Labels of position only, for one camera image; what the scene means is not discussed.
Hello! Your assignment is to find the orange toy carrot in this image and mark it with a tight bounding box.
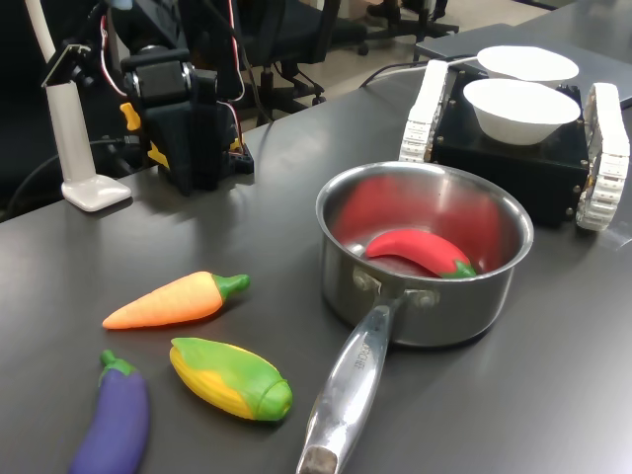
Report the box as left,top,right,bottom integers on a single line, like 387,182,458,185
102,270,252,331

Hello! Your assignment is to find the red toy chilli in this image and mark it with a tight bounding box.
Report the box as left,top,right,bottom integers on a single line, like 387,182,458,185
364,229,479,280

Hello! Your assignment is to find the yellow green toy corn cob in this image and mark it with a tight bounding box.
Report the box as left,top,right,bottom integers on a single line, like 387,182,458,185
169,337,294,423

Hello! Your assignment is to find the yellow black table clamp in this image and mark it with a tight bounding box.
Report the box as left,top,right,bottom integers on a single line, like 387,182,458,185
146,140,174,174
119,101,144,132

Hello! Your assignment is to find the black vehicle with white tracks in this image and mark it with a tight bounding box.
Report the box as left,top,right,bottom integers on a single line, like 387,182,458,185
397,58,632,232

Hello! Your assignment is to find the black office chair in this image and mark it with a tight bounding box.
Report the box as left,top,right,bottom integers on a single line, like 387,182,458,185
241,0,369,124

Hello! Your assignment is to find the white bowl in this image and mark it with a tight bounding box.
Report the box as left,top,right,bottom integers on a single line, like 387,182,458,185
476,44,581,85
462,78,583,146

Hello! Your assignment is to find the purple toy aubergine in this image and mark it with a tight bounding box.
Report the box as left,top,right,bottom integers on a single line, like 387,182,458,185
67,349,151,474

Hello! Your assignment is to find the steel pan with long handle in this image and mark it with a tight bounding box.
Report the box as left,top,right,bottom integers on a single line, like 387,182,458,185
295,160,536,474

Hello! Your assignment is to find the black cable on table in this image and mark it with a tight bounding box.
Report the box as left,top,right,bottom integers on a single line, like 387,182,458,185
358,61,429,90

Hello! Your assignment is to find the white post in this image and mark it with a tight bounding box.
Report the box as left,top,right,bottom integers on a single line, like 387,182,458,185
24,0,133,213

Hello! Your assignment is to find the black cable beside post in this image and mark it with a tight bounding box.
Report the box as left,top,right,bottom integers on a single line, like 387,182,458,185
0,135,144,213

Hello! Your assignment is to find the black camera board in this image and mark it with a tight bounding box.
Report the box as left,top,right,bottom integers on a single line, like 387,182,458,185
40,42,95,89

